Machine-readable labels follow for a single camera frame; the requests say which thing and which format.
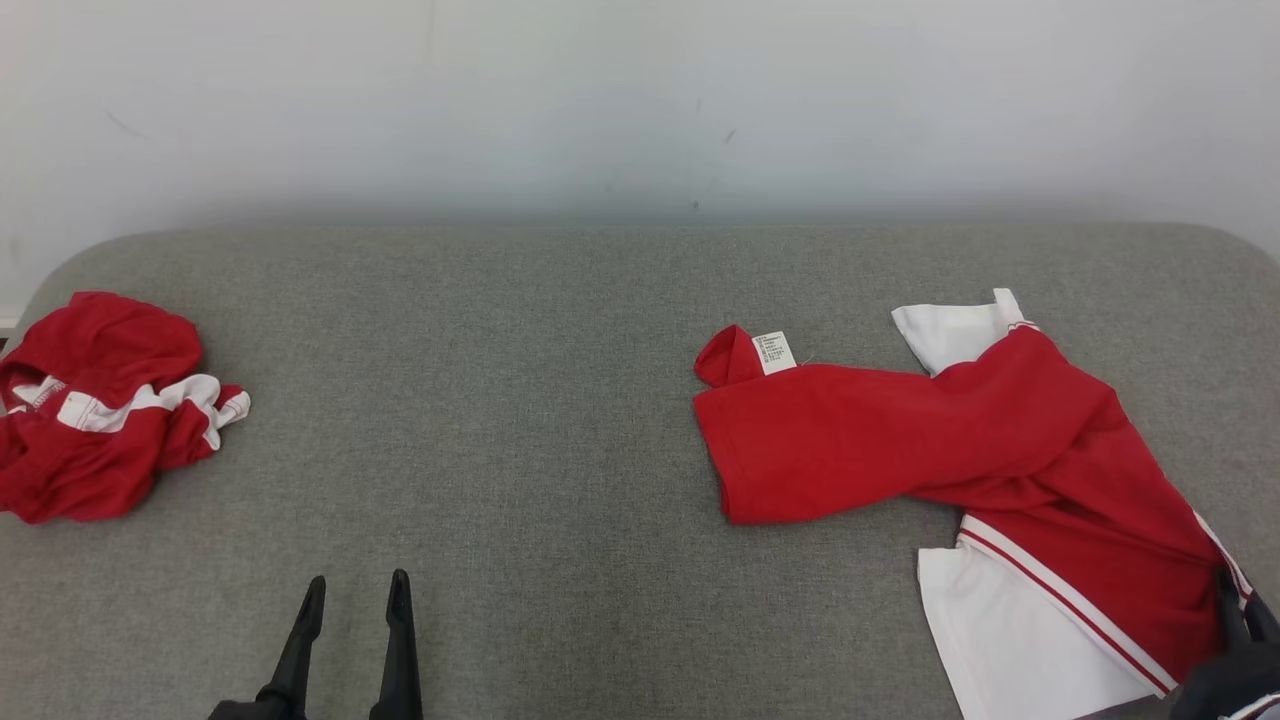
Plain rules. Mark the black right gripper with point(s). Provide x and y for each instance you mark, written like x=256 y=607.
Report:
x=1235 y=680

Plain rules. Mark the red basketball jersey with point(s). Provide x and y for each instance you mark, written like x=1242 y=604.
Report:
x=900 y=440

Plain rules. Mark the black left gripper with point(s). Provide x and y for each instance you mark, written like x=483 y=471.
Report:
x=250 y=711

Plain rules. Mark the red shorts with white stripes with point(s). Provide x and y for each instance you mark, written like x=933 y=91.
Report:
x=90 y=470

